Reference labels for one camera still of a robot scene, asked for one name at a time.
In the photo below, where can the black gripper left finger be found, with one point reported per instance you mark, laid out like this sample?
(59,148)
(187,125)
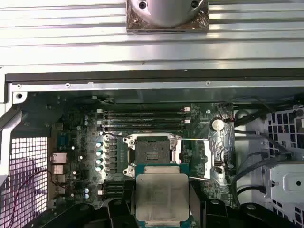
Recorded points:
(128,209)

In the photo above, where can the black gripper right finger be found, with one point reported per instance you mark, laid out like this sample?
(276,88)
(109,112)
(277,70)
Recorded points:
(213,213)

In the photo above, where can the silver CPU green edge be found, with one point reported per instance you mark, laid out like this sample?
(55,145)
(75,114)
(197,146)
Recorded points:
(162,194)

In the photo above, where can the thin metal locking lever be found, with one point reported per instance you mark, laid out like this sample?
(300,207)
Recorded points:
(200,178)
(114,136)

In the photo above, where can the metal socket cover frame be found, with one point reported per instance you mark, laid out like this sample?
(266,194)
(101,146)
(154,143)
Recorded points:
(206,159)

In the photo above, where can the black RAM slot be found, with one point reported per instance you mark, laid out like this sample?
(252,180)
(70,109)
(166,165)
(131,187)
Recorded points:
(142,127)
(142,110)
(142,116)
(114,191)
(142,122)
(114,184)

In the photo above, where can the CPU socket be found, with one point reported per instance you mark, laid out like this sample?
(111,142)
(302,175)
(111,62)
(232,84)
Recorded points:
(152,147)

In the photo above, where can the silver metal drive cage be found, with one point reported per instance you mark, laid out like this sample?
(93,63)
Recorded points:
(285,175)

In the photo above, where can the silver ethernet port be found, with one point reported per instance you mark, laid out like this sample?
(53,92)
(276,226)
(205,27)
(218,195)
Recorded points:
(59,158)

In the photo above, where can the silver coin battery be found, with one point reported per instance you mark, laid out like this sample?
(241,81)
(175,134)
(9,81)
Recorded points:
(216,124)

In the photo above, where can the green motherboard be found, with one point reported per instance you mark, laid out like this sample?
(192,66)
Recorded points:
(199,114)

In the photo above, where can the black open PC case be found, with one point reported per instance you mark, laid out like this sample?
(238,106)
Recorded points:
(142,86)

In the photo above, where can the square brown base plate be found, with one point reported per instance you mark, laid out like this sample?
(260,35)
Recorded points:
(133,26)

